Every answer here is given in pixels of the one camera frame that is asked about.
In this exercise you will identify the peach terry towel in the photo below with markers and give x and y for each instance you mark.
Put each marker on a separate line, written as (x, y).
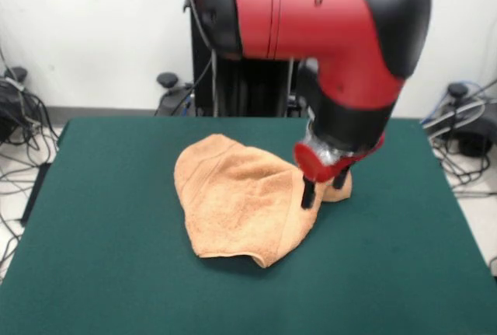
(233, 203)

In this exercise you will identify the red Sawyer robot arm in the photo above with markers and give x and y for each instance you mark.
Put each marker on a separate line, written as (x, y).
(330, 39)

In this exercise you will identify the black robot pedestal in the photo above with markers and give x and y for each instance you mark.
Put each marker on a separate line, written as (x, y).
(252, 86)

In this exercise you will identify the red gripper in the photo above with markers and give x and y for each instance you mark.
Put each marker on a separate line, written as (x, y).
(314, 164)

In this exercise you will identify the black pedestal leg with knob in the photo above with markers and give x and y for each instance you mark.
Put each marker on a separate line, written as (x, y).
(471, 137)
(9, 109)
(167, 79)

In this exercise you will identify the dark green table cloth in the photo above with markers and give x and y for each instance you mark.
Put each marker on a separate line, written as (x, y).
(116, 195)

